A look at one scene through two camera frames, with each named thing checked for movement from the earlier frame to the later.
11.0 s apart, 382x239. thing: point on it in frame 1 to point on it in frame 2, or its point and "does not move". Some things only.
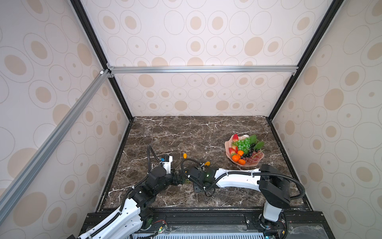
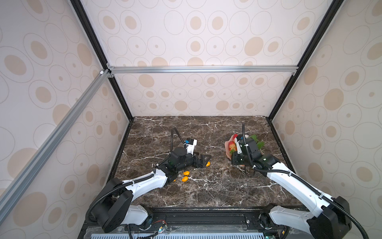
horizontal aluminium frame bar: (225, 69) does not move
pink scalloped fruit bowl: (243, 136) to (226, 144)
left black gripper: (176, 181) to (200, 165)
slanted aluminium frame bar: (9, 194) does not move
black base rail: (231, 224) does not move
